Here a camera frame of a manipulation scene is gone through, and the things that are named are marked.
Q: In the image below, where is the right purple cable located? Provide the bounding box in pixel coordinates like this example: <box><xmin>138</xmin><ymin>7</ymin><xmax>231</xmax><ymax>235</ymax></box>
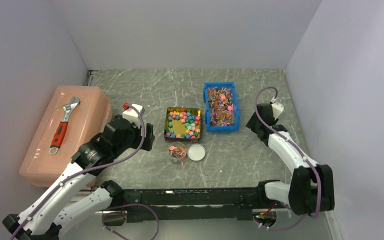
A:
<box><xmin>253</xmin><ymin>86</ymin><xmax>322</xmax><ymax>232</ymax></box>

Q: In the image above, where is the blue bin of lollipops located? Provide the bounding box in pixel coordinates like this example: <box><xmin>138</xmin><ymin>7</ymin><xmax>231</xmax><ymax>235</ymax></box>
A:
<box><xmin>203</xmin><ymin>82</ymin><xmax>241</xmax><ymax>133</ymax></box>

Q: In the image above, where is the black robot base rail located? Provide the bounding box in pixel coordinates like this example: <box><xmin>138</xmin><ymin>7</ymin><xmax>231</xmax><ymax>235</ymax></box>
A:
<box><xmin>89</xmin><ymin>187</ymin><xmax>289</xmax><ymax>223</ymax></box>

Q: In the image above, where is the purple cable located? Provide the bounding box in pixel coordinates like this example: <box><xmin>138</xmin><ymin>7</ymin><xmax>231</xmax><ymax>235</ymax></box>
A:
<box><xmin>253</xmin><ymin>86</ymin><xmax>322</xmax><ymax>232</ymax></box>
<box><xmin>9</xmin><ymin>103</ymin><xmax>160</xmax><ymax>240</ymax></box>

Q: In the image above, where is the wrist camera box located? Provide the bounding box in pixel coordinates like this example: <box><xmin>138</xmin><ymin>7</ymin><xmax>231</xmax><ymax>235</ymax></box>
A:
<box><xmin>270</xmin><ymin>97</ymin><xmax>284</xmax><ymax>120</ymax></box>
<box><xmin>122</xmin><ymin>102</ymin><xmax>145</xmax><ymax>128</ymax></box>

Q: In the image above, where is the round white jar lid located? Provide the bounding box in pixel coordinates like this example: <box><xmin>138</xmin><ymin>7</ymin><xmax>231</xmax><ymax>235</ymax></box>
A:
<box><xmin>187</xmin><ymin>143</ymin><xmax>206</xmax><ymax>162</ymax></box>

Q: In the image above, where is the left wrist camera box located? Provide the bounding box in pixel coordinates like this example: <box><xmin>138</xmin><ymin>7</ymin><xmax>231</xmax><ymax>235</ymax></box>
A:
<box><xmin>122</xmin><ymin>102</ymin><xmax>145</xmax><ymax>128</ymax></box>

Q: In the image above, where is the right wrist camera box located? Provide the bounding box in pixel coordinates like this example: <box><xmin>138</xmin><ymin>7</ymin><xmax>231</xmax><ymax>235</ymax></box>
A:
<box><xmin>270</xmin><ymin>97</ymin><xmax>284</xmax><ymax>120</ymax></box>

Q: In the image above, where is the tin of star candies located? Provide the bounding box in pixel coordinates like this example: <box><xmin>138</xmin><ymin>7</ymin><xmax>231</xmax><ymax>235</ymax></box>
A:
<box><xmin>164</xmin><ymin>107</ymin><xmax>203</xmax><ymax>144</ymax></box>

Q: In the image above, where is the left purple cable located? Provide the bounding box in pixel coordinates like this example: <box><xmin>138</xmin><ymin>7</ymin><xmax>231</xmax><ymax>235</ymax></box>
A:
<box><xmin>9</xmin><ymin>103</ymin><xmax>160</xmax><ymax>240</ymax></box>

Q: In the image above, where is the orange translucent storage box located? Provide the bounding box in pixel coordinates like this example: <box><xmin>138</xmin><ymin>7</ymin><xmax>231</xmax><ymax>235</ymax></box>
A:
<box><xmin>19</xmin><ymin>85</ymin><xmax>112</xmax><ymax>187</ymax></box>

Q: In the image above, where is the small clear glass jar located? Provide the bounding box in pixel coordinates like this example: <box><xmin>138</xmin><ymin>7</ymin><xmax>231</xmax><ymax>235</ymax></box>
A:
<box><xmin>168</xmin><ymin>142</ymin><xmax>187</xmax><ymax>164</ymax></box>

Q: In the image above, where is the red handled adjustable wrench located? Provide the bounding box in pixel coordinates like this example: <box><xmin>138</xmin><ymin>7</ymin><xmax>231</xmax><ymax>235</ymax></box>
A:
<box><xmin>49</xmin><ymin>96</ymin><xmax>81</xmax><ymax>156</ymax></box>

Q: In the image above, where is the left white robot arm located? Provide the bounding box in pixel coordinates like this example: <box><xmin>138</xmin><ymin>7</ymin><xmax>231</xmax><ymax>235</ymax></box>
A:
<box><xmin>2</xmin><ymin>114</ymin><xmax>155</xmax><ymax>240</ymax></box>

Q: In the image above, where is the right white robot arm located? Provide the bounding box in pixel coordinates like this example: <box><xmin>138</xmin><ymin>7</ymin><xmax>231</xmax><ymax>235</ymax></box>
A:
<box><xmin>246</xmin><ymin>103</ymin><xmax>335</xmax><ymax>216</ymax></box>

